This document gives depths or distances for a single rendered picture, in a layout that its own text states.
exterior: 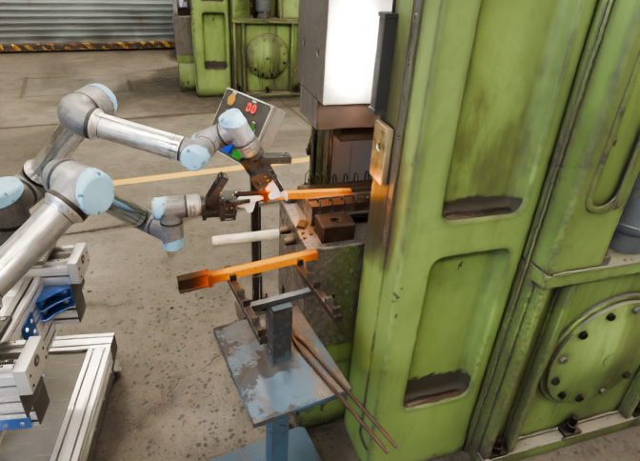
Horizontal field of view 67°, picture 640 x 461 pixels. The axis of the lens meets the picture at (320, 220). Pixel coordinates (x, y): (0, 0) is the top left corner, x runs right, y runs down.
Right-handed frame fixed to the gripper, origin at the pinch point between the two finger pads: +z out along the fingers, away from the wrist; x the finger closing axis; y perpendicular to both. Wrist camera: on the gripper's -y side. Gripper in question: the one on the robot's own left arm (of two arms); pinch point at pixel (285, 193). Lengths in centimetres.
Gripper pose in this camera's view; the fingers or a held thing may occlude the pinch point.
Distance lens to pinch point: 172.5
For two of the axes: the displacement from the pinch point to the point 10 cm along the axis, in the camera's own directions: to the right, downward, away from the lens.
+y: -8.6, 5.1, -0.1
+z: 4.2, 7.1, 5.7
